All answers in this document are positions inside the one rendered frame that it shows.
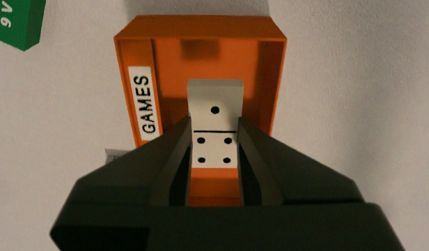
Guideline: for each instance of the white domino tile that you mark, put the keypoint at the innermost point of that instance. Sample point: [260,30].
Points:
[215,106]

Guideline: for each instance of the orange open-top bin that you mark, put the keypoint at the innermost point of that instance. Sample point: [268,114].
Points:
[189,47]

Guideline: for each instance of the green 9v battery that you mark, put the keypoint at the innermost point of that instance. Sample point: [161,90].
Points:
[21,23]

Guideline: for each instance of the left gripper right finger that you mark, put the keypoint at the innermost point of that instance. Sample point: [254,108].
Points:
[286,176]

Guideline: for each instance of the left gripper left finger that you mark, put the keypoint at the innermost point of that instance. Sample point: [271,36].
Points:
[145,173]

